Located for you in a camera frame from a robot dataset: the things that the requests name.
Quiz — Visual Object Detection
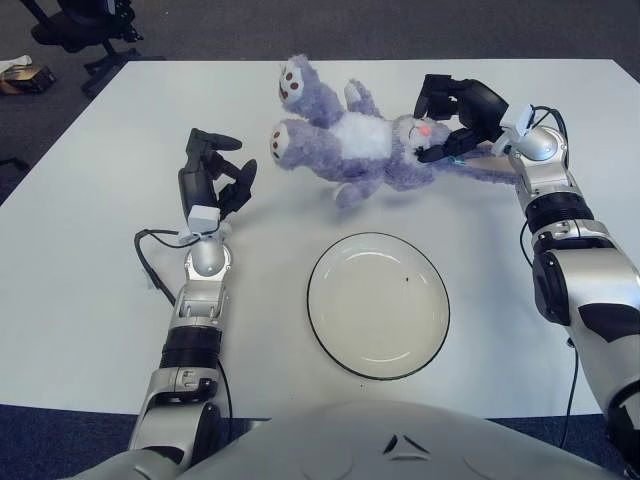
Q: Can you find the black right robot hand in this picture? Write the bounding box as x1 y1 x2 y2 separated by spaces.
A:
413 73 510 164

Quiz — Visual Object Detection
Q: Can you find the grey robot torso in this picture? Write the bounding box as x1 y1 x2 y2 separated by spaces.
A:
182 399 616 480

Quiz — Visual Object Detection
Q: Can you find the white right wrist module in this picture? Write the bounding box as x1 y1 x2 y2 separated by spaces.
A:
492 103 536 156

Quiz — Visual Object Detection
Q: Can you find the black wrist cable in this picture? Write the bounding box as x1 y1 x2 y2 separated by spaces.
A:
133 228 194 306
530 103 570 166

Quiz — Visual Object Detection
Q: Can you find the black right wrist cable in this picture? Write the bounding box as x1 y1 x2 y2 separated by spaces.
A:
530 103 570 166

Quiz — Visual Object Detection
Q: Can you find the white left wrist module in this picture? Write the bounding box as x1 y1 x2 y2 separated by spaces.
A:
178 204 234 246

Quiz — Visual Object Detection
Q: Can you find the brown cardboard box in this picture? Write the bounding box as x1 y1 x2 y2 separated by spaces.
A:
0 64 57 95

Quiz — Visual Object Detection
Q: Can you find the purple plush rabbit doll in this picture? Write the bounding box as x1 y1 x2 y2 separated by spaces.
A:
269 54 521 211

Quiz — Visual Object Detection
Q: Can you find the white plate with black rim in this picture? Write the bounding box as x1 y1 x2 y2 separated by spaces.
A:
306 232 451 380

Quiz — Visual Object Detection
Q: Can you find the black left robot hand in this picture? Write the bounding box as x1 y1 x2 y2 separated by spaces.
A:
177 128 259 221

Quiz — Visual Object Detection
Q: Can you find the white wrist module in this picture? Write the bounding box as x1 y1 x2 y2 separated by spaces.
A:
492 103 536 156
178 204 234 246

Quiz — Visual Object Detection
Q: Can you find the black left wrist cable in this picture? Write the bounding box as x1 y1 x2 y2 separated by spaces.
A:
133 228 194 306

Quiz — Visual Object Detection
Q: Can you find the white crumpled paper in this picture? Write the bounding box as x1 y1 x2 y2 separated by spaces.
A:
0 53 34 74

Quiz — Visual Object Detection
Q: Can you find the black office chair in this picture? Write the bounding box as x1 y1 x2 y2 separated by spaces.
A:
29 0 166 99

